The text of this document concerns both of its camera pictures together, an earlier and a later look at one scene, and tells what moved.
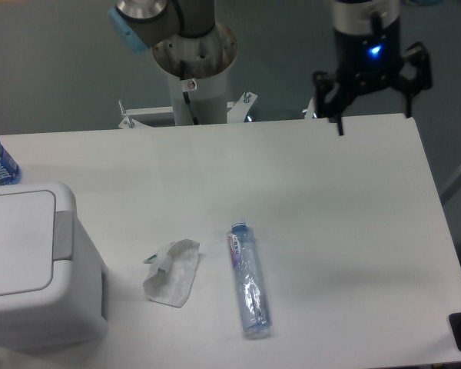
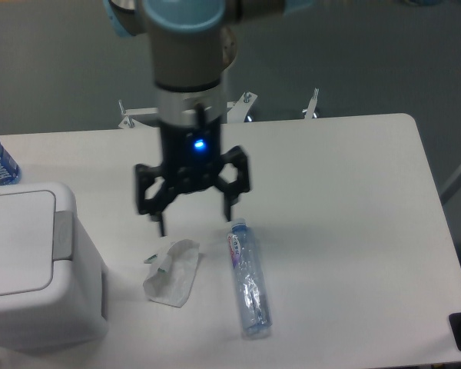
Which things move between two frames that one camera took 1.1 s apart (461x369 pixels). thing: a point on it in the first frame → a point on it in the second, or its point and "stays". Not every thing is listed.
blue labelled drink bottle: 0,167 stays
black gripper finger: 333,94 → 155,206
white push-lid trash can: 45,284 stays
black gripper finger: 418,75 → 237,156
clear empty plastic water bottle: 255,307 stays
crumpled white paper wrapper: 174,266 stays
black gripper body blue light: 369,63 → 190,154
